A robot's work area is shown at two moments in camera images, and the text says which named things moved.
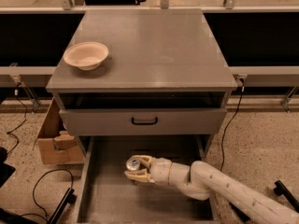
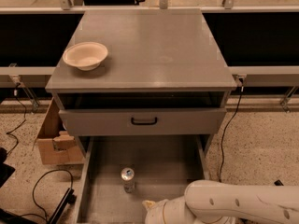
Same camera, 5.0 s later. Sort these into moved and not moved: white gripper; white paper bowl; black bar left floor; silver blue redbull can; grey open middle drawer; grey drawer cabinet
Moved: silver blue redbull can; white gripper
Not moved: black bar left floor; grey open middle drawer; grey drawer cabinet; white paper bowl
